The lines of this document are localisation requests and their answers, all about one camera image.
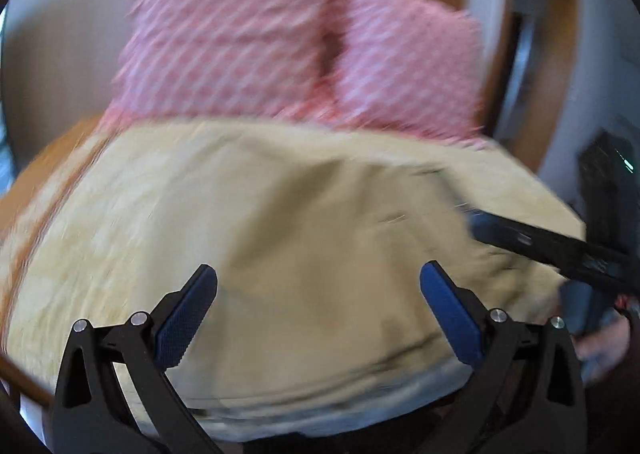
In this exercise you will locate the wooden bed frame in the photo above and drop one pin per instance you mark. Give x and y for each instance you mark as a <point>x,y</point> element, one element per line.
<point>47,159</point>

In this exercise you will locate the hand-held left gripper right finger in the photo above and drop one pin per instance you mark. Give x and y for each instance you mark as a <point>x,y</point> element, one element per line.
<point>452,316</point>

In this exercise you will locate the beige bed blanket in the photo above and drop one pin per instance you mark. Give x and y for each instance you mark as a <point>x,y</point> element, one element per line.
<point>125,234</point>

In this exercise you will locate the wooden door frame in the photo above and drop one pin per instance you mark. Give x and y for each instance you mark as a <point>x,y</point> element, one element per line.
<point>550,74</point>

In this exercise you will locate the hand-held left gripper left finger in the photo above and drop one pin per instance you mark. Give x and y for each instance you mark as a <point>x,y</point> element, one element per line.
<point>184,321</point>

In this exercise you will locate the pink striped pillow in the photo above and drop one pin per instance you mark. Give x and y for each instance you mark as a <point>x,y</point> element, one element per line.
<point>225,29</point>
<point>410,64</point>

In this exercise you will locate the person's right hand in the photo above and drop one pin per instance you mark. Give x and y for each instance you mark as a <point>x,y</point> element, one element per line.
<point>600,346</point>

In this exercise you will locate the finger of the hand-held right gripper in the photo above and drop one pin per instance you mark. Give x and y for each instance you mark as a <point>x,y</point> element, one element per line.
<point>525,238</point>

